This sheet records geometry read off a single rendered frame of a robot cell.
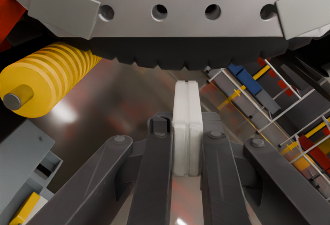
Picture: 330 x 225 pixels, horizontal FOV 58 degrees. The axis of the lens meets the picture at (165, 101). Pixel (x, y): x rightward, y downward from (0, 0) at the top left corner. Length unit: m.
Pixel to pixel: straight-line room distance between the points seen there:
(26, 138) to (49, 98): 0.41
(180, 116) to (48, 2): 0.17
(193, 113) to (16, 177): 0.52
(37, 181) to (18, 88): 0.46
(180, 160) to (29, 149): 0.57
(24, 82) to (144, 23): 0.13
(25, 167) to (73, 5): 0.46
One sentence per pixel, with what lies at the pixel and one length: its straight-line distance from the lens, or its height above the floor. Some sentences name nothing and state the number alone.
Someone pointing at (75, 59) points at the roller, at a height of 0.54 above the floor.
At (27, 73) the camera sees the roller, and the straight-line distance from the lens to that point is 0.31.
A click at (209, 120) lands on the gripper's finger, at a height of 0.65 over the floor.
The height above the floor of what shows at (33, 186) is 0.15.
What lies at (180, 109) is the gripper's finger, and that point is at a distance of 0.16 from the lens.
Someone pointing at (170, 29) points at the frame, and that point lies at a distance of 0.26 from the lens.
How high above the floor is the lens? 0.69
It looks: 18 degrees down
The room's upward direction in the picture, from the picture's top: 47 degrees clockwise
